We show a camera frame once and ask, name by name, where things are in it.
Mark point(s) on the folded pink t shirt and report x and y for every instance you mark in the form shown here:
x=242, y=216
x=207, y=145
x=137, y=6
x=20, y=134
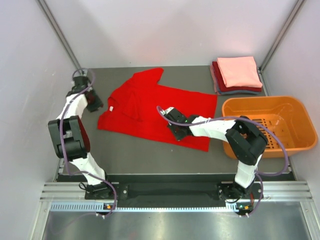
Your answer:
x=239, y=72

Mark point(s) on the aluminium frame post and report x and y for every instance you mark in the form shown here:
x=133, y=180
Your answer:
x=44, y=7
x=282, y=33

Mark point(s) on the left aluminium frame post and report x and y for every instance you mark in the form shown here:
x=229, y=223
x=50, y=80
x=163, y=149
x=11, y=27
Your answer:
x=44, y=7

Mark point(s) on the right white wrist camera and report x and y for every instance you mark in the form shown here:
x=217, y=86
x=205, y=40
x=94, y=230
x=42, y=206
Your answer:
x=164, y=112

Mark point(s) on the orange plastic basket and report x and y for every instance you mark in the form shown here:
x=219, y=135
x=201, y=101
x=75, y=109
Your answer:
x=285, y=116

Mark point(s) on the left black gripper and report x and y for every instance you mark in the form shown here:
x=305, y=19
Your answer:
x=98, y=104

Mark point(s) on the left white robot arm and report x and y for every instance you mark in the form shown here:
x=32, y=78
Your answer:
x=70, y=139

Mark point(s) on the aluminium rail profile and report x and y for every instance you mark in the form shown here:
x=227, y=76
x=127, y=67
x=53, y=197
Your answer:
x=286, y=191

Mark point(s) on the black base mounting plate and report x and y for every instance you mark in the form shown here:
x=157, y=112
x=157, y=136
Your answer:
x=223, y=181

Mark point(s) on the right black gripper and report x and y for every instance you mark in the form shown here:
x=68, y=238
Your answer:
x=179, y=137

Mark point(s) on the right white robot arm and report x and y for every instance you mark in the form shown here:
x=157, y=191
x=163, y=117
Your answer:
x=246, y=140

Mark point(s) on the right aluminium frame post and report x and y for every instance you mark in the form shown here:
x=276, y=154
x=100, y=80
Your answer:
x=282, y=33

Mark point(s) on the folded dark red t shirt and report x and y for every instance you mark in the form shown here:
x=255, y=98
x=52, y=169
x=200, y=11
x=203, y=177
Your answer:
x=217, y=76

